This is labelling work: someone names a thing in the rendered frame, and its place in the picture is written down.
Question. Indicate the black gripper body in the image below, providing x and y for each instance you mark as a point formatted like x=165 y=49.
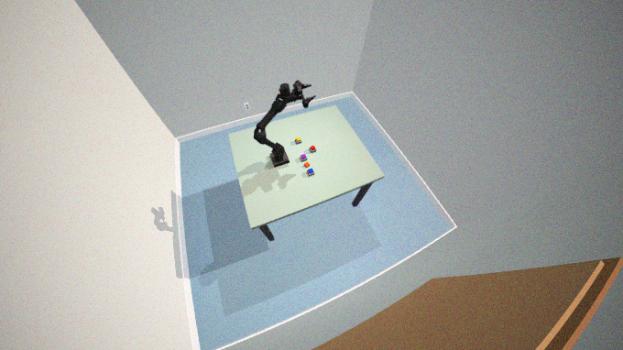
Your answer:
x=304 y=101

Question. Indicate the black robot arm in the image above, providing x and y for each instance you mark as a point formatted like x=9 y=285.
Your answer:
x=277 y=107

